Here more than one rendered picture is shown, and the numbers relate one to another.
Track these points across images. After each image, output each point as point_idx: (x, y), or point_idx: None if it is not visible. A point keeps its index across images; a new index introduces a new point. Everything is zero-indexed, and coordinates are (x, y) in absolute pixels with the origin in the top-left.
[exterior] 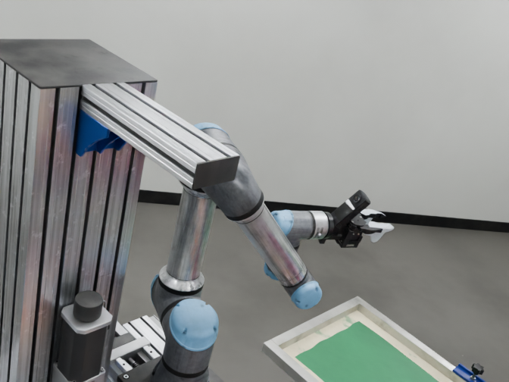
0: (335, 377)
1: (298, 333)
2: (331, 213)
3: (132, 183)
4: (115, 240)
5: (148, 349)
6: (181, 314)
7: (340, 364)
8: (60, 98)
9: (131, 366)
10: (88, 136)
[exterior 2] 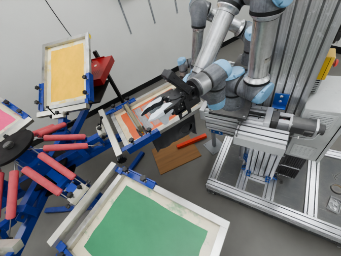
0: (178, 227)
1: (212, 250)
2: (191, 87)
3: None
4: None
5: (260, 118)
6: (238, 67)
7: (177, 244)
8: None
9: (262, 118)
10: None
